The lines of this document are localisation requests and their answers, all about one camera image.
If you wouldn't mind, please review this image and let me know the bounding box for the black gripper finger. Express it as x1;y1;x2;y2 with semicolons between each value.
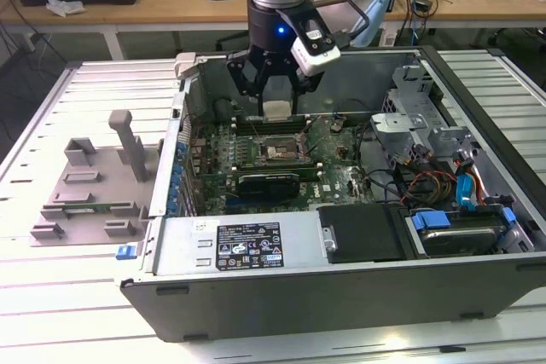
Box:
286;63;320;120
225;50;274;118

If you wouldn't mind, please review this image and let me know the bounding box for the silver CPU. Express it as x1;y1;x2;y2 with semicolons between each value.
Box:
262;99;293;123

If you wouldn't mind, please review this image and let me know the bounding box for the metal socket cover frame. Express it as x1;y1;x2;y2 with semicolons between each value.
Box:
299;115;328;159

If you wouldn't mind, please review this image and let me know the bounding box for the CPU socket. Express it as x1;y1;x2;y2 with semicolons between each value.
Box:
258;133;309;165

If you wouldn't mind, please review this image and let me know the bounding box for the RAM slot with white clips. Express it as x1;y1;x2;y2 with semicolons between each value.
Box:
235;124;309;130
235;117;309;124
233;159;319;169
235;166;322;177

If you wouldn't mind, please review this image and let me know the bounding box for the RAM slot with black clips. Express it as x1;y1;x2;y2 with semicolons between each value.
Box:
235;120;309;126
235;127;309;134

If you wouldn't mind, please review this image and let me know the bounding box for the pale grey case latch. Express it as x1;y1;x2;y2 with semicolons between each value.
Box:
175;52;201;80

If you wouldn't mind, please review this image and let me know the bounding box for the silver metal drive cage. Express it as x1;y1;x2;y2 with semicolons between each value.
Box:
369;63;474;169

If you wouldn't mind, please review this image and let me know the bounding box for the green motherboard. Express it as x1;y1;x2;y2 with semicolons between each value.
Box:
187;114;373;217

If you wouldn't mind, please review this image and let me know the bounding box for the black graphics card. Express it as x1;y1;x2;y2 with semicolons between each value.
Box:
235;172;300;202

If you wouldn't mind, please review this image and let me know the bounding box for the blue card retainer strip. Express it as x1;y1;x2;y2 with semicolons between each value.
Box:
167;142;188;217

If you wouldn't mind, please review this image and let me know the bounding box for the wooden desk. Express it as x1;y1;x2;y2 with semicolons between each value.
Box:
0;0;546;61

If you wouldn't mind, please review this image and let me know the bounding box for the black drive bay cover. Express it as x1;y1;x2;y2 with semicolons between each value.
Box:
317;204;413;265

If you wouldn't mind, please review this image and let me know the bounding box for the grey parts rack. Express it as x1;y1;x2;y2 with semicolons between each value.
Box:
28;109;166;249

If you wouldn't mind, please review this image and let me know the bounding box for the black label sticker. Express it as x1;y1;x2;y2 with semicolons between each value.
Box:
216;222;282;272

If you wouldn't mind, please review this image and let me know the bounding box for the silver power supply box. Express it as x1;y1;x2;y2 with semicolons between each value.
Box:
152;210;330;276

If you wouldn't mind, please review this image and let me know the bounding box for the crumpled white paper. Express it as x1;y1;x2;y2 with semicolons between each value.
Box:
45;0;86;19

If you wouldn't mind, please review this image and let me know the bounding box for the green RAM stick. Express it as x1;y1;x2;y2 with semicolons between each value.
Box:
62;203;138;215

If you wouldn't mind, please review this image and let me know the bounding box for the small blue case latch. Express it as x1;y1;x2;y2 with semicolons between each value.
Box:
114;245;139;261

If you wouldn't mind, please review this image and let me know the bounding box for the hard disk in blue carrier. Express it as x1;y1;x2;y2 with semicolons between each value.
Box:
409;205;518;259

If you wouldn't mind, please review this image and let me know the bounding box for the open grey PC case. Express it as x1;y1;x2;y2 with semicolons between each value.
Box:
120;44;546;343

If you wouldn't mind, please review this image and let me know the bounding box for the white camera on black bracket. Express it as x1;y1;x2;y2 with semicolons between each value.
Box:
281;8;342;78

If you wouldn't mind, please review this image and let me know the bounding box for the thin black wire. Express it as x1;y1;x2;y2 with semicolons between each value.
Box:
334;98;373;120

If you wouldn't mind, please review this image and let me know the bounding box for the thick black cable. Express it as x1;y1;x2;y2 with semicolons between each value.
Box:
356;123;410;205

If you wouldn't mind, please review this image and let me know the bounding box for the black camera cable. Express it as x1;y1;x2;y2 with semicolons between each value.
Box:
313;0;371;48

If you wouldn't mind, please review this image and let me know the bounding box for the coloured power wire bundle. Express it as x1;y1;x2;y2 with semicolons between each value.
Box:
396;161;460;207

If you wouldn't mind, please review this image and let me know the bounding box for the blue flat data wire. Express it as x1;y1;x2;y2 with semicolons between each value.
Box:
452;148;485;214

